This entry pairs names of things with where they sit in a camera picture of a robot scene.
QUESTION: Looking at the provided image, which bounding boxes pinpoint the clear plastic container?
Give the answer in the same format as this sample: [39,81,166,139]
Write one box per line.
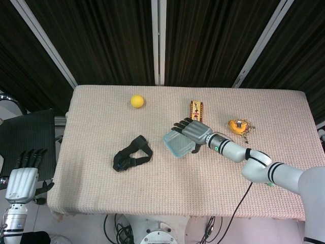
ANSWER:
[162,130,197,159]

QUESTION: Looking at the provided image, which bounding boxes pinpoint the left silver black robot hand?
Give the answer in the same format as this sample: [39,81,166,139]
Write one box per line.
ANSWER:
[5,148,55,205]

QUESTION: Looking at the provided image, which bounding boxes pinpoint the orange tape measure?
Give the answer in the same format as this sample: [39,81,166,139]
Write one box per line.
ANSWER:
[227,118,249,135]

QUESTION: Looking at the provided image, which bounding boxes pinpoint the red and yellow small box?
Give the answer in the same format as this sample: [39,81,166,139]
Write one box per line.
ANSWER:
[188,100,205,124]

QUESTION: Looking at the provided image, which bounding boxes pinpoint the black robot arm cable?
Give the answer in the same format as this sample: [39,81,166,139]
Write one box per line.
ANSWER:
[223,181,253,244]

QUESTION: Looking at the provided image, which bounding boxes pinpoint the chrome curved tube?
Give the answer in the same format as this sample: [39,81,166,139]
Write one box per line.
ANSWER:
[0,93,27,114]

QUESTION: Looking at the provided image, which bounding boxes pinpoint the pink waffle-weave tablecloth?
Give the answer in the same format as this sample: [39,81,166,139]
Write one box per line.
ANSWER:
[47,84,321,222]

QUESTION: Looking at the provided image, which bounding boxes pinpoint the black cable bundle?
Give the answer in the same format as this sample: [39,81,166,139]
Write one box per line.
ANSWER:
[103,213,135,244]
[202,216,224,244]

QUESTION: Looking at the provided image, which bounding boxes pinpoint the speckled braided cord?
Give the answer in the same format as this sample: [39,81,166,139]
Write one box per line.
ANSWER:
[238,118,256,143]

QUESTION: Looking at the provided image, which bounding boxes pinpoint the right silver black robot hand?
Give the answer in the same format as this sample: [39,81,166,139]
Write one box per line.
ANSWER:
[172,117,213,154]

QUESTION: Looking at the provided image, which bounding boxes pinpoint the black mesh chair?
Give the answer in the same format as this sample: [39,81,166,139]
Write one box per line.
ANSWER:
[0,108,56,181]

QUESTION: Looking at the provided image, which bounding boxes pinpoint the black strap harness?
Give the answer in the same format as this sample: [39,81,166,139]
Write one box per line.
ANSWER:
[113,135,154,173]

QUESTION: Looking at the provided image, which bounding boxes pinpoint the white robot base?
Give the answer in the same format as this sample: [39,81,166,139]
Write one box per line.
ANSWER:
[119,215,191,244]

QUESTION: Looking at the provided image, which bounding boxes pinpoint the yellow foam ball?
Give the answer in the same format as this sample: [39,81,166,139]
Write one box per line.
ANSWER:
[130,94,145,109]

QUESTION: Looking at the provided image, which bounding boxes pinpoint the dark brown ribbed curtain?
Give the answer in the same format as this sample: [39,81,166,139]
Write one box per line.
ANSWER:
[238,0,325,125]
[0,0,74,115]
[25,0,155,86]
[164,0,281,87]

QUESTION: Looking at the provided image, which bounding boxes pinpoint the black bag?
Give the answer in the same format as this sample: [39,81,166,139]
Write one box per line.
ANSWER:
[19,231,51,244]

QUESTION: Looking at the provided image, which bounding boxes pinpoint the blue transparent lid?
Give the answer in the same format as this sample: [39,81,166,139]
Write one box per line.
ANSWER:
[162,130,196,159]

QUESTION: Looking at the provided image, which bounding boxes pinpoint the white aluminium frame post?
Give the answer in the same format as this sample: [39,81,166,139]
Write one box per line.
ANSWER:
[10,0,78,88]
[151,0,166,86]
[233,0,295,88]

